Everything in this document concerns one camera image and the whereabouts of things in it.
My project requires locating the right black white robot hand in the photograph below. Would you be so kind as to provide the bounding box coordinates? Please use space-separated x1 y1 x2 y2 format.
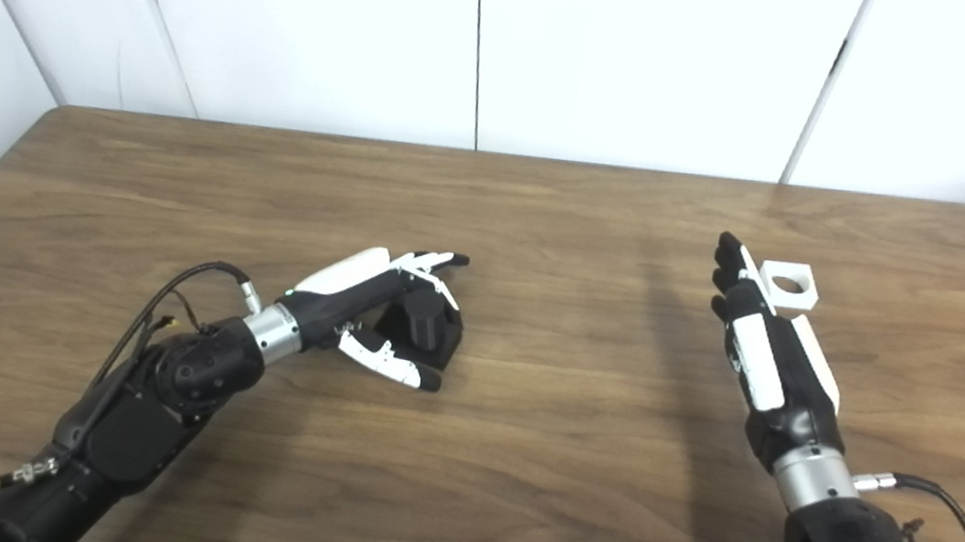
683 230 893 521

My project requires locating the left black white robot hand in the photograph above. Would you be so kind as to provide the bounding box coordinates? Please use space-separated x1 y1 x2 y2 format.
236 228 472 396

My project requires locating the white square piece with hole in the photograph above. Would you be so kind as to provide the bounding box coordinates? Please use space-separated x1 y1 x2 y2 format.
756 259 822 314

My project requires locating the black peg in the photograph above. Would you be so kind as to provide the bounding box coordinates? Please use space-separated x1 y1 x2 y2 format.
368 282 470 375

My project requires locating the left thin wire yellow connector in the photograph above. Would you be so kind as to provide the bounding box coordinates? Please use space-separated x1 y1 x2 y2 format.
146 286 214 339

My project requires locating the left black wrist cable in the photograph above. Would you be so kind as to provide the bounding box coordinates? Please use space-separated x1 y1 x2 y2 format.
0 239 270 515

